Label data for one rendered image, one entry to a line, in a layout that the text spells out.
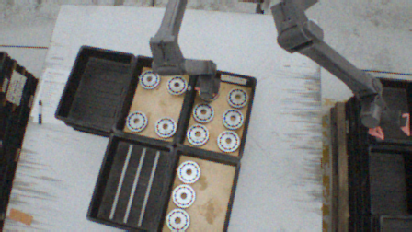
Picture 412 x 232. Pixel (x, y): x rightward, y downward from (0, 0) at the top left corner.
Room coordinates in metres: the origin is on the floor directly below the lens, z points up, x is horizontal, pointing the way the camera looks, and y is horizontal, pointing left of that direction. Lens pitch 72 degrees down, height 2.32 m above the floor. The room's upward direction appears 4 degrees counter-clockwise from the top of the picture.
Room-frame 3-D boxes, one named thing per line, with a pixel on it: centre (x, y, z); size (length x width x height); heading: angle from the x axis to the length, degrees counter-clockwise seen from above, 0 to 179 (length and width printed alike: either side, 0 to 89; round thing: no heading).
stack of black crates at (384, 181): (0.10, -1.07, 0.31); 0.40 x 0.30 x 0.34; 171
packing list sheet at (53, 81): (0.70, 0.83, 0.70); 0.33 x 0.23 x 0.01; 171
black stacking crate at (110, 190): (0.17, 0.34, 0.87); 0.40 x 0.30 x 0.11; 163
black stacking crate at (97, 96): (0.64, 0.51, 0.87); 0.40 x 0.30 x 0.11; 163
